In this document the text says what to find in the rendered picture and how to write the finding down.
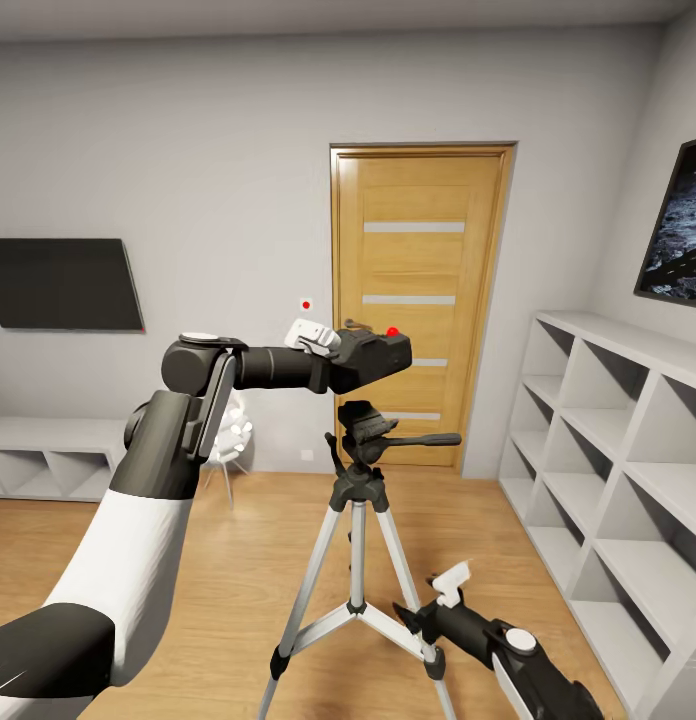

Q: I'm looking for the camera tripod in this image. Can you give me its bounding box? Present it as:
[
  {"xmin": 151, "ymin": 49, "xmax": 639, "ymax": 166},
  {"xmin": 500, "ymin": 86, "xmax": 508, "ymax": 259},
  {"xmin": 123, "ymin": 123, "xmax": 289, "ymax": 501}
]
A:
[{"xmin": 255, "ymin": 400, "xmax": 462, "ymax": 720}]

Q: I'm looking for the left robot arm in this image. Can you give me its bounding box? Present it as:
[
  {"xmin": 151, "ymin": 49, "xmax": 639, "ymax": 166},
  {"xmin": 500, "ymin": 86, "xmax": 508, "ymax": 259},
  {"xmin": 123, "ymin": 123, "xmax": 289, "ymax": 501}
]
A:
[{"xmin": 0, "ymin": 318, "xmax": 357, "ymax": 720}]

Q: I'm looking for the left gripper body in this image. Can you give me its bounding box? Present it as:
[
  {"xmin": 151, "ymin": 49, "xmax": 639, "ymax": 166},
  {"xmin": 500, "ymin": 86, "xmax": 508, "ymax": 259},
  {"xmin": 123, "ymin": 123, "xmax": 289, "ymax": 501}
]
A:
[{"xmin": 267, "ymin": 347, "xmax": 331, "ymax": 394}]

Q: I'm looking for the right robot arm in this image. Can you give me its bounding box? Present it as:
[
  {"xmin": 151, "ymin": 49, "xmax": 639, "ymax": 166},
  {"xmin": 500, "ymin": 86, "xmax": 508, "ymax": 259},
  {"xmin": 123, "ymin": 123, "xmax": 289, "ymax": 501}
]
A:
[{"xmin": 393, "ymin": 563, "xmax": 605, "ymax": 720}]

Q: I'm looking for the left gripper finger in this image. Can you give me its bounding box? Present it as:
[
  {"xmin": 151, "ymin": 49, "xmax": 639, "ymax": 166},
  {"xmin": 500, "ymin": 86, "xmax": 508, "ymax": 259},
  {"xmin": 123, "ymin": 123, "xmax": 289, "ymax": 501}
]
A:
[{"xmin": 329, "ymin": 363, "xmax": 357, "ymax": 381}]

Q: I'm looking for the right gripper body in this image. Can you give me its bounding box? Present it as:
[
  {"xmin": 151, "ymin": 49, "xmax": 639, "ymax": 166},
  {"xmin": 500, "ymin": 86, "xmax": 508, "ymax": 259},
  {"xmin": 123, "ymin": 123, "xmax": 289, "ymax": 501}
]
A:
[{"xmin": 420, "ymin": 587, "xmax": 481, "ymax": 653}]

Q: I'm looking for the digital camera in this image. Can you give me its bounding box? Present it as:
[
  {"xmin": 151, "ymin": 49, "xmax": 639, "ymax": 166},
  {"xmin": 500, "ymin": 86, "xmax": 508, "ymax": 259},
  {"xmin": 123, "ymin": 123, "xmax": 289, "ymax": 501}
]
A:
[{"xmin": 325, "ymin": 327, "xmax": 413, "ymax": 395}]

